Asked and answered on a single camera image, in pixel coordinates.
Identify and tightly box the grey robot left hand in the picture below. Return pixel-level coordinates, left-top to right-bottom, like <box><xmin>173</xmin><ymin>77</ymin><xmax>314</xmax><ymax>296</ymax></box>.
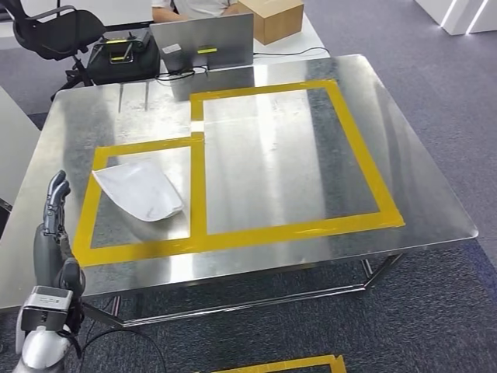
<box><xmin>33</xmin><ymin>169</ymin><xmax>87</xmax><ymax>301</ymax></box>

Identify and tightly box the white curved plastic car panel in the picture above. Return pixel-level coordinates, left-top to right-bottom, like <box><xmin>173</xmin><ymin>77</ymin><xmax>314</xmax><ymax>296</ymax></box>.
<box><xmin>91</xmin><ymin>159</ymin><xmax>186</xmax><ymax>223</ymax></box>

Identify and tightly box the stainless steel workbench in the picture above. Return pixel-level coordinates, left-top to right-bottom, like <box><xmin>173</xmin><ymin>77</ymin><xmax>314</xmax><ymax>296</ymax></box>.
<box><xmin>0</xmin><ymin>54</ymin><xmax>479</xmax><ymax>330</ymax></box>

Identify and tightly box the grey table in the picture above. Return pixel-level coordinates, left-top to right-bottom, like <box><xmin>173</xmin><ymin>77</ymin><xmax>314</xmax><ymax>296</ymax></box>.
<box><xmin>0</xmin><ymin>85</ymin><xmax>42</xmax><ymax>240</ymax></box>

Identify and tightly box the black carry bag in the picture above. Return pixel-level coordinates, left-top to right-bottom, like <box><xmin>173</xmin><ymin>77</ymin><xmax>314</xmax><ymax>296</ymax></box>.
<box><xmin>85</xmin><ymin>30</ymin><xmax>161</xmax><ymax>86</ymax></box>

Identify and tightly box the black office chair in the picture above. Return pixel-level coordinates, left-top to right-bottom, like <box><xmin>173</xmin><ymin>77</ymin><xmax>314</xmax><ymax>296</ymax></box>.
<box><xmin>0</xmin><ymin>0</ymin><xmax>106</xmax><ymax>103</ymax></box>

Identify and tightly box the person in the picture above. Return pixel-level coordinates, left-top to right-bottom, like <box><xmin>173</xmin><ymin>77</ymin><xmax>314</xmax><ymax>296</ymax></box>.
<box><xmin>151</xmin><ymin>0</ymin><xmax>241</xmax><ymax>23</ymax></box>

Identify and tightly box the silver laptop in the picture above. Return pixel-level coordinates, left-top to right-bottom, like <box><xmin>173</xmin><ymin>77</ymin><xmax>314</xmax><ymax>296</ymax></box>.
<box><xmin>149</xmin><ymin>12</ymin><xmax>255</xmax><ymax>74</ymax></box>

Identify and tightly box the yellow floor tape square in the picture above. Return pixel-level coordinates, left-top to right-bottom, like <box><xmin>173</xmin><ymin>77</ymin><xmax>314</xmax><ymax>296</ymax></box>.
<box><xmin>211</xmin><ymin>354</ymin><xmax>348</xmax><ymax>373</ymax></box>

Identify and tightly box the brown cardboard box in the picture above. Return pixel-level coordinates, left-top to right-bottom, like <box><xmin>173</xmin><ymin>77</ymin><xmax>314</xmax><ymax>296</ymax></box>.
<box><xmin>237</xmin><ymin>0</ymin><xmax>305</xmax><ymax>47</ymax></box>

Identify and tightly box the white lit plinth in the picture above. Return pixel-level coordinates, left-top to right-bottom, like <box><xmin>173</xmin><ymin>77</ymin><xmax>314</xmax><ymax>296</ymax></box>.
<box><xmin>413</xmin><ymin>0</ymin><xmax>497</xmax><ymax>37</ymax></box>

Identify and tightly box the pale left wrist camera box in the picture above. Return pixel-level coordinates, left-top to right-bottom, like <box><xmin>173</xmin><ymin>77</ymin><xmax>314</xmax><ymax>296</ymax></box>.
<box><xmin>20</xmin><ymin>285</ymin><xmax>75</xmax><ymax>335</ymax></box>

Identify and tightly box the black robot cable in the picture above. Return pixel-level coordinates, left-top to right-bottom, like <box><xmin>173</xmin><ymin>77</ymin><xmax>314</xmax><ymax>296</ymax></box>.
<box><xmin>78</xmin><ymin>295</ymin><xmax>168</xmax><ymax>373</ymax></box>

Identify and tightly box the black laptop cable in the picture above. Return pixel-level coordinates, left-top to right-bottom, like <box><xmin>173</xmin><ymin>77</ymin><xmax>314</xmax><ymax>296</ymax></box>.
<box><xmin>155</xmin><ymin>65</ymin><xmax>209</xmax><ymax>85</ymax></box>

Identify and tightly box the thin black desk cable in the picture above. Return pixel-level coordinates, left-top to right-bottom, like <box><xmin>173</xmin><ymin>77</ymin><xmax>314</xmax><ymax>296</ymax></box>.
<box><xmin>253</xmin><ymin>46</ymin><xmax>330</xmax><ymax>59</ymax></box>

